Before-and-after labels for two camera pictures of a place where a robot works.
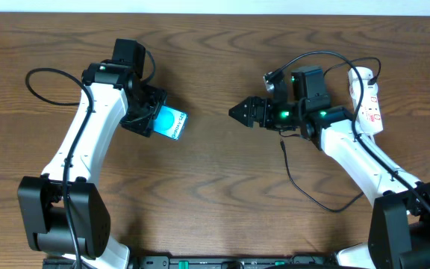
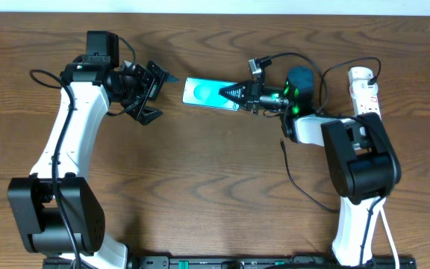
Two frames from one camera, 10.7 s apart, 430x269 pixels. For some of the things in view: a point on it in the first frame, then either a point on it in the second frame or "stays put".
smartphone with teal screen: [169, 122] to [204, 92]
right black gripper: [252, 102] to [251, 96]
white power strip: [365, 74] stays put
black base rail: [198, 262] stays put
